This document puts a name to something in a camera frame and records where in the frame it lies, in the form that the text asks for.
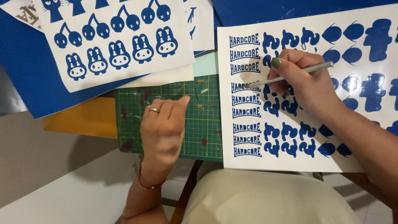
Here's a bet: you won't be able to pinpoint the white lettering sticker sheet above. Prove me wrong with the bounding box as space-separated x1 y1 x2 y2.
217 3 398 173

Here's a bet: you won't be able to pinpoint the plain cream paper sheet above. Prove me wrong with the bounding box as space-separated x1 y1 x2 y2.
118 63 195 89

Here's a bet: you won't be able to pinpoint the orange paper sheet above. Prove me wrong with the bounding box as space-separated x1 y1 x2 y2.
42 97 118 139

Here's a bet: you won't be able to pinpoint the grey glossy sheet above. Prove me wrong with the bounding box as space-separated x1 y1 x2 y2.
0 65 29 117

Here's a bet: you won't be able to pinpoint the green cutting mat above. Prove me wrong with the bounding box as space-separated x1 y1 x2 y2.
115 74 223 162

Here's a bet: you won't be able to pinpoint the person's right hand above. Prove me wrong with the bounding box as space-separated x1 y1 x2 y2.
267 49 345 125

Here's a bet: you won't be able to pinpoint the white sheet with gold print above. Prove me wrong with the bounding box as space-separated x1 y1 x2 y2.
7 0 43 32

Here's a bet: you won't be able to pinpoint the large blue vinyl sheet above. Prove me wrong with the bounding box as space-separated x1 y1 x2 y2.
0 8 150 119

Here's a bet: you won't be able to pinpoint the scratched blue vinyl sheet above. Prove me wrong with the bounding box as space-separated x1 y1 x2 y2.
211 0 398 28

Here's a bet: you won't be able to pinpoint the red string bracelet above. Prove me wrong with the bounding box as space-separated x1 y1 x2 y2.
138 167 166 190

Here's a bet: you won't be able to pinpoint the person's left hand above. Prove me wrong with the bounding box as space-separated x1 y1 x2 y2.
140 96 191 178

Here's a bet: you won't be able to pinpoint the light teal sheet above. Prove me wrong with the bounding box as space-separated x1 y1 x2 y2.
192 51 219 78

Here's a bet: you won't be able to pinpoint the white sheet with blue arrows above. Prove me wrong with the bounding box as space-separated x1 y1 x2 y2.
183 0 215 52

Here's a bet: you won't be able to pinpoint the white bunny cherry sticker sheet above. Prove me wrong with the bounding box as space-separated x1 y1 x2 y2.
32 0 196 93

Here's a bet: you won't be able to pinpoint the person's beige trousers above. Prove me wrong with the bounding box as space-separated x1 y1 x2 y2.
181 161 362 224

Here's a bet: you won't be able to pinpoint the silver weeding tool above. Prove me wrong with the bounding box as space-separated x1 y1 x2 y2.
242 61 334 89

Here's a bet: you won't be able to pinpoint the brown wooden table leg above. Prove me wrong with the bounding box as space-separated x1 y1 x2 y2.
169 160 203 224

